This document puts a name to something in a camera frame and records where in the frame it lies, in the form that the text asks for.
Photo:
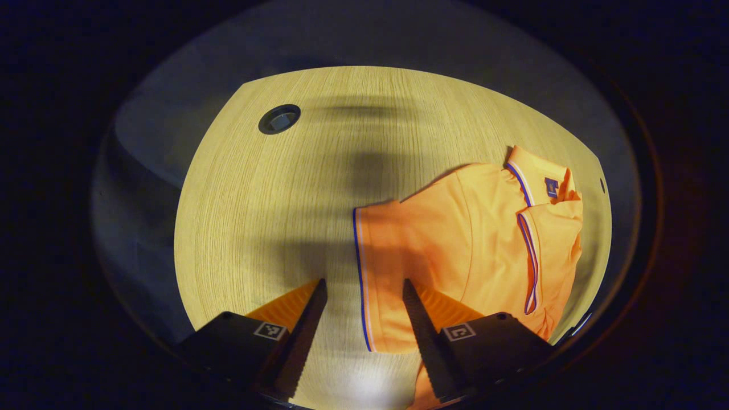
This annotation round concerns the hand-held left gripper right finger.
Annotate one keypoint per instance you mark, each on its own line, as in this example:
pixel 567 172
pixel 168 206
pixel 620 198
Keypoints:
pixel 424 341

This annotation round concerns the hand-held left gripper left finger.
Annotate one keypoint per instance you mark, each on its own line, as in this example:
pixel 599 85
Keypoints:
pixel 307 336

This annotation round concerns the orange T-shirt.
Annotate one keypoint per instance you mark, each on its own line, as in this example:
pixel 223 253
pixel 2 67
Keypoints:
pixel 455 239

